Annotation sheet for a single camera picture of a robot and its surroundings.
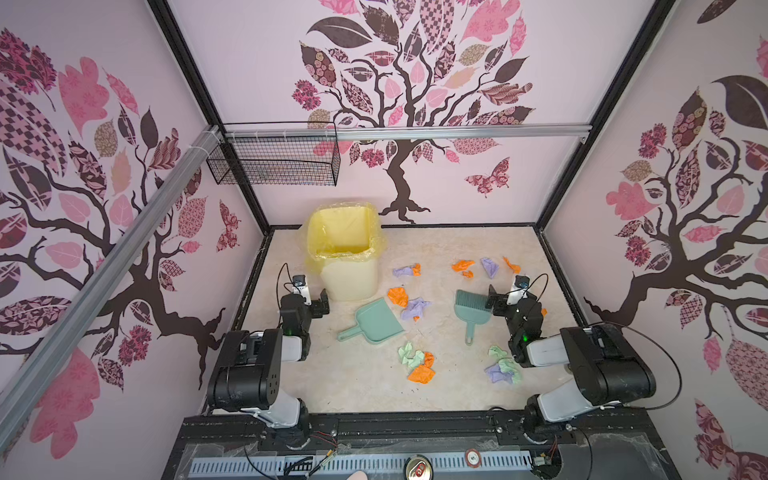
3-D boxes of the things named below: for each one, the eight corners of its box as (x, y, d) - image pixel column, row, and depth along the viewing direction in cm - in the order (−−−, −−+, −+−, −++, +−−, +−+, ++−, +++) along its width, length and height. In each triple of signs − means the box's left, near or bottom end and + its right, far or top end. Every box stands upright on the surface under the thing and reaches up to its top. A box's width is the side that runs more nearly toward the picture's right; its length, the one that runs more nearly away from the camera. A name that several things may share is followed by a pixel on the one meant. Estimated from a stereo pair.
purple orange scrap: (392, 276, 107) (392, 271, 105) (392, 268, 110) (392, 263, 107) (422, 276, 107) (422, 271, 105) (421, 268, 110) (422, 263, 107)
